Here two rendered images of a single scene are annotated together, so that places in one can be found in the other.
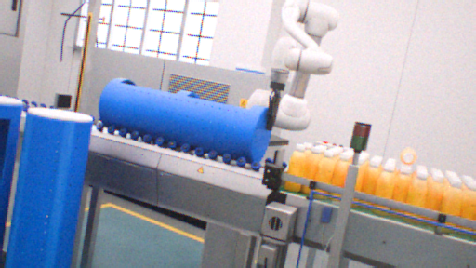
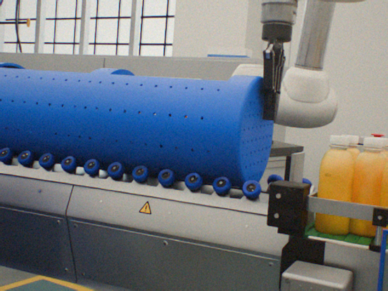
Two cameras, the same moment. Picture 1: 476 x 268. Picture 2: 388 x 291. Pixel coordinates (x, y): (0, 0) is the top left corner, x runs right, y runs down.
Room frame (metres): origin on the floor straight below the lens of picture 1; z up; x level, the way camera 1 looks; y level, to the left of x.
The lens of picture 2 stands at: (0.81, -0.05, 1.13)
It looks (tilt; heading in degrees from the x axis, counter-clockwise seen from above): 3 degrees down; 3
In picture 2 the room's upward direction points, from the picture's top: 5 degrees clockwise
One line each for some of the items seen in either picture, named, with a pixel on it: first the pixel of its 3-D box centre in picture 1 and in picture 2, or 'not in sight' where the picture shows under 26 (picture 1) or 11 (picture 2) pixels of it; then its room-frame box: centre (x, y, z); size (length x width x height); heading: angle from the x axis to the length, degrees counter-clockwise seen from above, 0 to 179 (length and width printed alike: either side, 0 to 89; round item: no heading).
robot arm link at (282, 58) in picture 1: (286, 54); not in sight; (2.17, -0.16, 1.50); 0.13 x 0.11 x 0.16; 86
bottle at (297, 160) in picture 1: (296, 169); (334, 187); (1.96, -0.28, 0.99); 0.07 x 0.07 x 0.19
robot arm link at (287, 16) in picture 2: (279, 76); (278, 14); (2.17, -0.15, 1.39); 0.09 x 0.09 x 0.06
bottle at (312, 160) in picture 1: (311, 171); (368, 190); (1.97, -0.36, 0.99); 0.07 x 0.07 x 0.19
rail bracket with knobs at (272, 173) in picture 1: (272, 177); (289, 207); (1.92, -0.19, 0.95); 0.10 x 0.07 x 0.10; 159
